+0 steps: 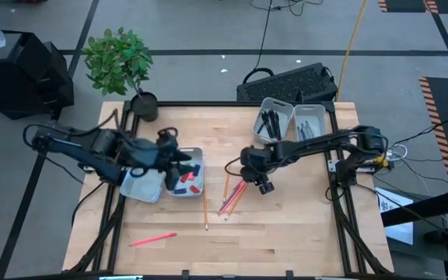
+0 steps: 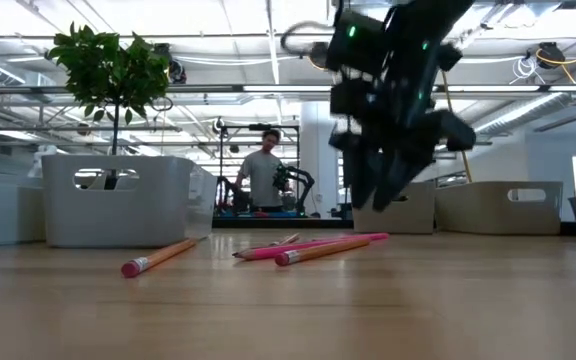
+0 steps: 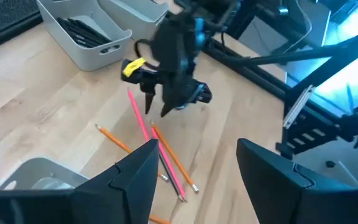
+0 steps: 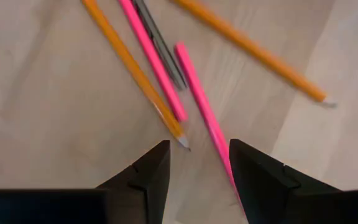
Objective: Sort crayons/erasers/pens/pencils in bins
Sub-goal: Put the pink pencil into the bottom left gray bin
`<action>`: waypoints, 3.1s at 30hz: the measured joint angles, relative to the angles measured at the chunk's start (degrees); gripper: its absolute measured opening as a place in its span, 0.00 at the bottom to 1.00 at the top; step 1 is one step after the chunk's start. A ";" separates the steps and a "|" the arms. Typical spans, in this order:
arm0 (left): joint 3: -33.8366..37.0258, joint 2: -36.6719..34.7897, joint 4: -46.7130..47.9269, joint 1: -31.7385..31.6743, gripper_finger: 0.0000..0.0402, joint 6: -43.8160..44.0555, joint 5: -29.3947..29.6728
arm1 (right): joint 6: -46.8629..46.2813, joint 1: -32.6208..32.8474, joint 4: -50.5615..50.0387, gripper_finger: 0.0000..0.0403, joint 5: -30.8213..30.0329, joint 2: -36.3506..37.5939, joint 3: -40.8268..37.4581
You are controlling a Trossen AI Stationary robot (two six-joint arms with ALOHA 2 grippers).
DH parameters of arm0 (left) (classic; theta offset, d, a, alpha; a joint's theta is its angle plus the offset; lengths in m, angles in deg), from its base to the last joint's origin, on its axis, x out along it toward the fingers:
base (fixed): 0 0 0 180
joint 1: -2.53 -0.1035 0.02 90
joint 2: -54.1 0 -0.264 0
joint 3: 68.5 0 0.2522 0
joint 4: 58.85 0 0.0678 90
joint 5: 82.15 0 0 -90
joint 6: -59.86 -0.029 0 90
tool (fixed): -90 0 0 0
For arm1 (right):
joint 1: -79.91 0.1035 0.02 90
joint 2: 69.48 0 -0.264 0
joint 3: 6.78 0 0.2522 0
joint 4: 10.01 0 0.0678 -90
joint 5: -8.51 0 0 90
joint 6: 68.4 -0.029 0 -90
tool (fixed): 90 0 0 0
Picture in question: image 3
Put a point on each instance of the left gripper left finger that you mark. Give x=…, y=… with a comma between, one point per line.
x=126, y=193

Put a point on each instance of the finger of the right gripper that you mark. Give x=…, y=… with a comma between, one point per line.
x=167, y=109
x=149, y=99

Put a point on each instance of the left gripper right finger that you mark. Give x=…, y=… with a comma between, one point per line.
x=291, y=193

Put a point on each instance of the pink pencil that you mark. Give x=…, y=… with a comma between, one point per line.
x=173, y=174
x=137, y=112

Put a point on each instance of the orange pencil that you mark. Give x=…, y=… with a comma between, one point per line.
x=160, y=220
x=113, y=139
x=173, y=155

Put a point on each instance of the grey pencil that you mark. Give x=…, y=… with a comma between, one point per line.
x=169, y=174

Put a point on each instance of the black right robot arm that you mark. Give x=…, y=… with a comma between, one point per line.
x=222, y=12

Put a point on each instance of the yellow gripper tag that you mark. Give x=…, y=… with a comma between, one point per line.
x=134, y=67

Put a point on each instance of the grey plastic bin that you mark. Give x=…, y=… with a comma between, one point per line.
x=42, y=169
x=82, y=59
x=135, y=18

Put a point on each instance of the black pen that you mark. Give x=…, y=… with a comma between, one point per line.
x=77, y=33
x=82, y=31
x=93, y=28
x=88, y=30
x=71, y=35

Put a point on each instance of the black stand beam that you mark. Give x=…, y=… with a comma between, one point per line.
x=346, y=53

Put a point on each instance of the black keyboard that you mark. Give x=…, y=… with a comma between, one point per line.
x=5, y=18

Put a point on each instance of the black table frame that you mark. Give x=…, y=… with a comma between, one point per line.
x=253, y=76

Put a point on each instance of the white frame bracket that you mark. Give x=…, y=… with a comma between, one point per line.
x=298, y=105

